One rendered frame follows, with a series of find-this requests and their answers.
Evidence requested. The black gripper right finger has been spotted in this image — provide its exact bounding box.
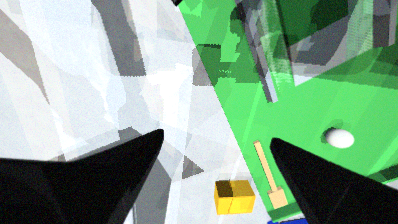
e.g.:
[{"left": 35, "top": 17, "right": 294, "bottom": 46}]
[{"left": 269, "top": 137, "right": 398, "bottom": 224}]

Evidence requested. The white golf ball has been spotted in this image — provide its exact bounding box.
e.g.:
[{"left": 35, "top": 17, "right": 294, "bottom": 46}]
[{"left": 325, "top": 129, "right": 354, "bottom": 148}]

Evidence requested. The yellow box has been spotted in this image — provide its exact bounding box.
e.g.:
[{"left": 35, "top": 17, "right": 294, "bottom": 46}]
[{"left": 214, "top": 180, "right": 256, "bottom": 214}]

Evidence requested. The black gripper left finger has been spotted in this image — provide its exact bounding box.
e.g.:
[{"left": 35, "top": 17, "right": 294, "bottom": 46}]
[{"left": 0, "top": 128, "right": 164, "bottom": 224}]

